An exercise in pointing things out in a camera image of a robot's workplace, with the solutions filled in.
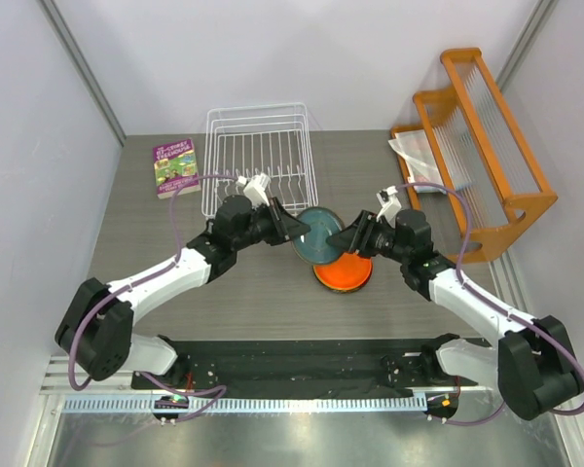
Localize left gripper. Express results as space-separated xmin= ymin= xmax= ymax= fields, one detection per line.
xmin=233 ymin=198 xmax=310 ymax=252

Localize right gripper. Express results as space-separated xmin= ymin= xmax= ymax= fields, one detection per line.
xmin=327 ymin=210 xmax=410 ymax=265

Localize dark teal plate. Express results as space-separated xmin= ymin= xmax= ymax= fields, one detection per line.
xmin=292 ymin=206 xmax=344 ymax=266

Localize red floral plate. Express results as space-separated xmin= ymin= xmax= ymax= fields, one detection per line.
xmin=312 ymin=252 xmax=375 ymax=297

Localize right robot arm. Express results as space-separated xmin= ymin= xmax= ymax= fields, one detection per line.
xmin=327 ymin=209 xmax=584 ymax=420

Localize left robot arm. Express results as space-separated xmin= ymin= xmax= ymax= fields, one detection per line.
xmin=55 ymin=196 xmax=310 ymax=390

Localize orange wooden shelf rack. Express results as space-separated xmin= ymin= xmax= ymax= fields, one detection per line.
xmin=390 ymin=48 xmax=558 ymax=263

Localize plastic packets on shelf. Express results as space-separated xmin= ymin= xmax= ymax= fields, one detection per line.
xmin=388 ymin=129 xmax=443 ymax=186

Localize purple children's book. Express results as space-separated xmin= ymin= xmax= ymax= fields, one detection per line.
xmin=152 ymin=138 xmax=201 ymax=199

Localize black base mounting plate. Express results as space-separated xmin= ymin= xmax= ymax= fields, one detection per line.
xmin=129 ymin=339 xmax=488 ymax=393

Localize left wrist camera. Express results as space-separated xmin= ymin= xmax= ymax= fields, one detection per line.
xmin=236 ymin=172 xmax=271 ymax=207

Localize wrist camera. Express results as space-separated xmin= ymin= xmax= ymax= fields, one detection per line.
xmin=377 ymin=186 xmax=402 ymax=222
xmin=236 ymin=172 xmax=271 ymax=207

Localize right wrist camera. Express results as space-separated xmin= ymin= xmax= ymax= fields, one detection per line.
xmin=377 ymin=186 xmax=402 ymax=222

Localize white wire dish rack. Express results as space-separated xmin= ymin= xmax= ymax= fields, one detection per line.
xmin=201 ymin=102 xmax=318 ymax=218

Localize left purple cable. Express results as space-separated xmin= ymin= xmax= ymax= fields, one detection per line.
xmin=67 ymin=173 xmax=247 ymax=429

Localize slotted cable duct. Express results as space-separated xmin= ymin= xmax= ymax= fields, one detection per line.
xmin=62 ymin=393 xmax=427 ymax=414

